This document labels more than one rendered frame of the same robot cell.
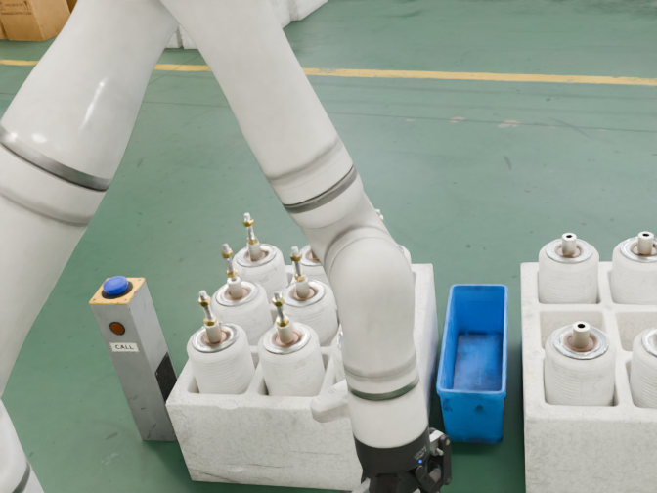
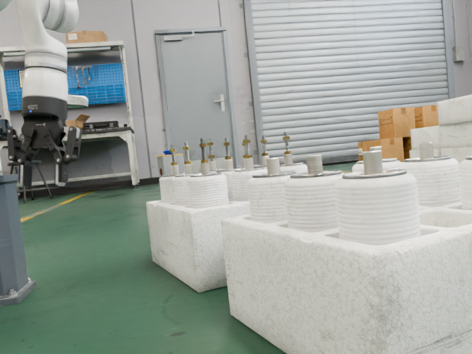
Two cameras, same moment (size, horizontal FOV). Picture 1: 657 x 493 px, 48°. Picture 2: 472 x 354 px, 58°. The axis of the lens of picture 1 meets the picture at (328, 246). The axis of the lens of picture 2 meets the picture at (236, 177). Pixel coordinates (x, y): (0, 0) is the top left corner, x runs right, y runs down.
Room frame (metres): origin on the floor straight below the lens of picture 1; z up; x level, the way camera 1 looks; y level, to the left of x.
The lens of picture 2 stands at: (0.26, -0.83, 0.29)
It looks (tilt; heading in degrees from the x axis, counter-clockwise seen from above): 3 degrees down; 48
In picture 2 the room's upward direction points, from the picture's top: 6 degrees counter-clockwise
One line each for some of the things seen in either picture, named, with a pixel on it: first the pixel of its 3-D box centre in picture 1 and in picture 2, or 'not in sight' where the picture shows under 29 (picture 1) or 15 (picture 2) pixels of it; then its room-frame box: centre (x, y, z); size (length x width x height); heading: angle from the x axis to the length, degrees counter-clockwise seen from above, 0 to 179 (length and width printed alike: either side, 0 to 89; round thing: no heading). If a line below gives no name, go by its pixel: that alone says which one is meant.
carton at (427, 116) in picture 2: not in sight; (425, 121); (4.88, 1.16, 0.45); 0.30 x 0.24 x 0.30; 55
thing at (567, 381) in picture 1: (578, 390); (279, 227); (0.80, -0.33, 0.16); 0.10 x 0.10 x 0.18
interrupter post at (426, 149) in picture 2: (645, 243); (426, 152); (0.99, -0.51, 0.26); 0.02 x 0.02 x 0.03
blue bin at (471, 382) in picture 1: (476, 359); not in sight; (1.02, -0.23, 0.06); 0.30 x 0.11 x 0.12; 163
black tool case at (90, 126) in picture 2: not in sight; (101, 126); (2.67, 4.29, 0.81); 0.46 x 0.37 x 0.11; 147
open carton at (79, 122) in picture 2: not in sight; (71, 125); (2.41, 4.56, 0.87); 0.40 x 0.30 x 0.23; 134
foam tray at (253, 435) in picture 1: (318, 367); (235, 227); (1.03, 0.05, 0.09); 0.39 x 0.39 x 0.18; 74
